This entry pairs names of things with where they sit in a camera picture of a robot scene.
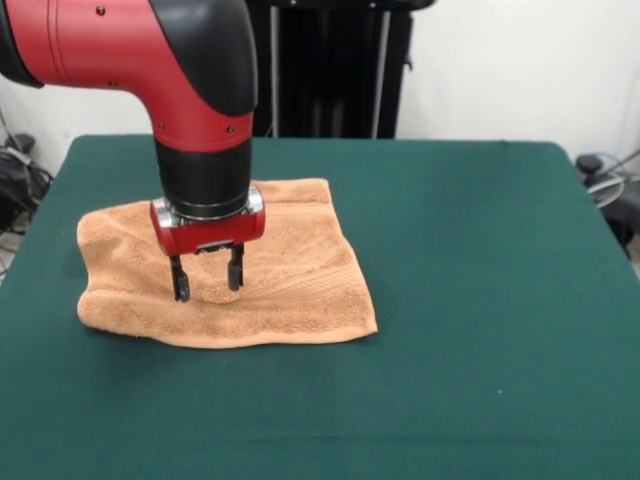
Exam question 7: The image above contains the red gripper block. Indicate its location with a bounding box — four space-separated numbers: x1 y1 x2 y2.
149 185 268 304

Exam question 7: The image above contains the black cable bundle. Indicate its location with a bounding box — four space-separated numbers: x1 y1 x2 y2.
0 148 55 236

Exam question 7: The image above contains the black robot pedestal frame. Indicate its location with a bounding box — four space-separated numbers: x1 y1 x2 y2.
244 0 436 140

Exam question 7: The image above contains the dark green table cloth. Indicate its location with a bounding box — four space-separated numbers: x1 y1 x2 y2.
0 133 640 480

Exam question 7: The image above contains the orange terry towel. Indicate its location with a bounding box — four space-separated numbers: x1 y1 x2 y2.
76 178 380 350

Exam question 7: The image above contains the black equipment block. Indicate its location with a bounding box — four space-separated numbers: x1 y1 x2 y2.
597 187 640 261

